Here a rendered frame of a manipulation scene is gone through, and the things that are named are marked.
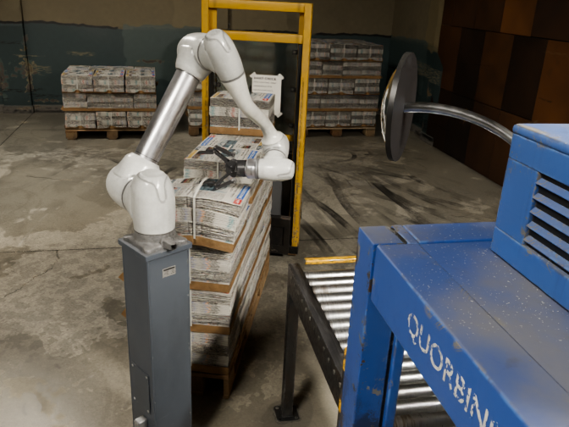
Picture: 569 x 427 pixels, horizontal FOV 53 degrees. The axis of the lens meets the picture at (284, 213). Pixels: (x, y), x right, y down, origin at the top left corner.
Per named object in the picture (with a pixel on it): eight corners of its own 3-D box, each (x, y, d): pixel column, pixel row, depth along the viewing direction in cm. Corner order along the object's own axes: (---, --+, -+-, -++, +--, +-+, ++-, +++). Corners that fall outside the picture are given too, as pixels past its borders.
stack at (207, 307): (153, 391, 287) (146, 241, 257) (208, 283, 395) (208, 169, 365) (229, 400, 283) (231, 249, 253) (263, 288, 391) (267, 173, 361)
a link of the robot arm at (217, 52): (252, 67, 219) (232, 63, 228) (234, 24, 208) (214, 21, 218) (227, 85, 214) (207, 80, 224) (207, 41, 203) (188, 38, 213)
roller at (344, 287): (308, 284, 230) (310, 296, 228) (416, 278, 240) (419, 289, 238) (306, 289, 235) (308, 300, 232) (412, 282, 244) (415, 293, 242)
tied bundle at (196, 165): (183, 199, 310) (182, 158, 301) (196, 183, 337) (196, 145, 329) (251, 205, 306) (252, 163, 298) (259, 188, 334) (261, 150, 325)
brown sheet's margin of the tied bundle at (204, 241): (197, 245, 250) (199, 236, 248) (213, 221, 277) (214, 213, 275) (232, 253, 249) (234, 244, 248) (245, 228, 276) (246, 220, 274)
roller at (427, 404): (362, 413, 169) (364, 399, 168) (504, 397, 179) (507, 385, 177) (368, 424, 165) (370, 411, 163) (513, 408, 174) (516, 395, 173)
